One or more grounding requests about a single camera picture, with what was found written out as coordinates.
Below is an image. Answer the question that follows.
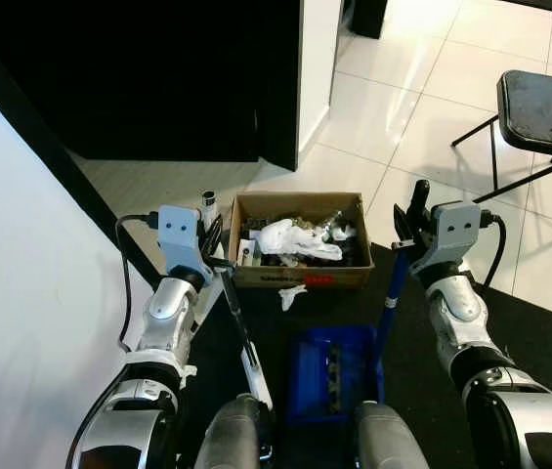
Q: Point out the blue long-handled dustpan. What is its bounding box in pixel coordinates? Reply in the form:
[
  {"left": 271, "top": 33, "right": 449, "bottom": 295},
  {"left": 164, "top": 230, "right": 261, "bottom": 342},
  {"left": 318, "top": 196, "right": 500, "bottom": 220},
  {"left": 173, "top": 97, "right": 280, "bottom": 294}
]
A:
[{"left": 284, "top": 244, "right": 412, "bottom": 427}]

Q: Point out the black floor rug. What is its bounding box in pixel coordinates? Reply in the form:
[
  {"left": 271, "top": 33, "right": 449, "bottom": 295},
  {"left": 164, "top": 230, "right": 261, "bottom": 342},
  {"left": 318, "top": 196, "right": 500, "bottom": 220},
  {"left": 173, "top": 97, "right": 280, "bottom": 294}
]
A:
[{"left": 177, "top": 244, "right": 552, "bottom": 469}]

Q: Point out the dark grey floor mat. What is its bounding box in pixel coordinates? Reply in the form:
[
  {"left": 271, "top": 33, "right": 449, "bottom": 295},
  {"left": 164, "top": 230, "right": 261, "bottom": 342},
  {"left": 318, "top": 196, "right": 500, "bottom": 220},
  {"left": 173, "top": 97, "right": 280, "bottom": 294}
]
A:
[{"left": 495, "top": 0, "right": 552, "bottom": 20}]

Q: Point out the brown cardboard box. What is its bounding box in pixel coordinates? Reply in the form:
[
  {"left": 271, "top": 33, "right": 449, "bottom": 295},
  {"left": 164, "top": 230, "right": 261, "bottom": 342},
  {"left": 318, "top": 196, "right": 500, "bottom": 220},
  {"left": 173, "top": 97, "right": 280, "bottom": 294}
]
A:
[{"left": 228, "top": 191, "right": 377, "bottom": 290}]

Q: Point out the white crumpled paper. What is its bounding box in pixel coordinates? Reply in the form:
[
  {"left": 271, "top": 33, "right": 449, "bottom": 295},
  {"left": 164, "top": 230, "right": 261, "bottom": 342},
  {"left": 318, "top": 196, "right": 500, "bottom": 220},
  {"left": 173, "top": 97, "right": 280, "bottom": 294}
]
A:
[{"left": 253, "top": 218, "right": 344, "bottom": 264}]

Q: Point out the small white paper scrap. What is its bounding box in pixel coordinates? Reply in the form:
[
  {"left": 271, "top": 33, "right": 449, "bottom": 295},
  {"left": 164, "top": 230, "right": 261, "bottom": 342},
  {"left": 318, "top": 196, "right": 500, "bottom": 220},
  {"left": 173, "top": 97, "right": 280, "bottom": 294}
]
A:
[{"left": 277, "top": 283, "right": 309, "bottom": 313}]

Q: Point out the black folding chair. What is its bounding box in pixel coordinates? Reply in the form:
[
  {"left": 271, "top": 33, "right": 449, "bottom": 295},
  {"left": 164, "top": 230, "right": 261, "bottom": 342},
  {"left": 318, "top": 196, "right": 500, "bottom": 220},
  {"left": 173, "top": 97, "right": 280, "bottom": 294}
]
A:
[{"left": 450, "top": 59, "right": 552, "bottom": 239}]

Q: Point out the large black cabinet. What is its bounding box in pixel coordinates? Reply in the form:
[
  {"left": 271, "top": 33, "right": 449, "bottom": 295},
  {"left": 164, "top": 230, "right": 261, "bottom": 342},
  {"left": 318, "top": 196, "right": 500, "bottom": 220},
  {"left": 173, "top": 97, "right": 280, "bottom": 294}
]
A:
[{"left": 0, "top": 0, "right": 305, "bottom": 173}]

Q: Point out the grey robot left leg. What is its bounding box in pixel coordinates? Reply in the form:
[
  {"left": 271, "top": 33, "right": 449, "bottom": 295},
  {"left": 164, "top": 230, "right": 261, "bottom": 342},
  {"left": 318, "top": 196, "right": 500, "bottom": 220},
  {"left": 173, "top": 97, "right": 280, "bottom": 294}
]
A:
[{"left": 194, "top": 394, "right": 277, "bottom": 469}]

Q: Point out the grey robot leg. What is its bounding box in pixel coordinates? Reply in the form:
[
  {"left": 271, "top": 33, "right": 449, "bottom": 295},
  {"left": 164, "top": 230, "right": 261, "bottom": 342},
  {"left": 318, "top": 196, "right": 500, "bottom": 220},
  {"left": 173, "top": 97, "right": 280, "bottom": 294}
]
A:
[
  {"left": 194, "top": 394, "right": 277, "bottom": 469},
  {"left": 353, "top": 401, "right": 432, "bottom": 469}
]

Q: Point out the grey robot right leg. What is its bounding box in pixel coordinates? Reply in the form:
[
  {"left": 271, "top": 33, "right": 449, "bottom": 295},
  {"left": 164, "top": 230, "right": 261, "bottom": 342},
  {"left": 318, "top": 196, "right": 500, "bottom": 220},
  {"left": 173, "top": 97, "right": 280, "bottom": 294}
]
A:
[{"left": 353, "top": 401, "right": 432, "bottom": 469}]

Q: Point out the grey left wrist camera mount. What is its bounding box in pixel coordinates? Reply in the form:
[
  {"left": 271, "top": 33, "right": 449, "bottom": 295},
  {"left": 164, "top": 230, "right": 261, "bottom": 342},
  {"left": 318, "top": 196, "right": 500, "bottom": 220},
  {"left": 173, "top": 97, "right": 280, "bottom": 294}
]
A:
[{"left": 155, "top": 205, "right": 209, "bottom": 285}]

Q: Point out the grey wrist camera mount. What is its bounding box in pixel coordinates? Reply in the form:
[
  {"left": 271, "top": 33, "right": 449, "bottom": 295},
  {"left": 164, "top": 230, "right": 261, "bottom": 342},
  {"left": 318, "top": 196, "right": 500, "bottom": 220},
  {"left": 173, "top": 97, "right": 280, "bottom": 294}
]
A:
[
  {"left": 413, "top": 200, "right": 483, "bottom": 285},
  {"left": 155, "top": 205, "right": 209, "bottom": 285}
]

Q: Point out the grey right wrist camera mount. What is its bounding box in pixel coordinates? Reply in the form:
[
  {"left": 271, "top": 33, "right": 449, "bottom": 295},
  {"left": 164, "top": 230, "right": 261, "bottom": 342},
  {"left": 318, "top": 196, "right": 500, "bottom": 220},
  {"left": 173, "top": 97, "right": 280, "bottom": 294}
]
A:
[{"left": 413, "top": 200, "right": 483, "bottom": 285}]

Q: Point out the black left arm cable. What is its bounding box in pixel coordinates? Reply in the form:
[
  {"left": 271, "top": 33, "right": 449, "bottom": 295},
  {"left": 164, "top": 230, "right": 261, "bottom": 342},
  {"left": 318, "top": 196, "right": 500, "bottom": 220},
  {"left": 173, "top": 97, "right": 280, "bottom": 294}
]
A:
[{"left": 113, "top": 212, "right": 160, "bottom": 354}]

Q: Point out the black furniture post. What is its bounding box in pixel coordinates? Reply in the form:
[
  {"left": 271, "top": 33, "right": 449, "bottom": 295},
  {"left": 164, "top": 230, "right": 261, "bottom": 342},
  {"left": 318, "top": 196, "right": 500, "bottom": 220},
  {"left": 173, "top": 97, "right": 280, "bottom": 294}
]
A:
[{"left": 341, "top": 0, "right": 390, "bottom": 41}]

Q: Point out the black wall trim strip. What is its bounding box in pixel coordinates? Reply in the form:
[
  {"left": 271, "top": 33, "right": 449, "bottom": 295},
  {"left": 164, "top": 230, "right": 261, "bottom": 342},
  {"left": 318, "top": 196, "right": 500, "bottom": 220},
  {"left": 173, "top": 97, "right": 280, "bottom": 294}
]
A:
[{"left": 0, "top": 8, "right": 230, "bottom": 325}]

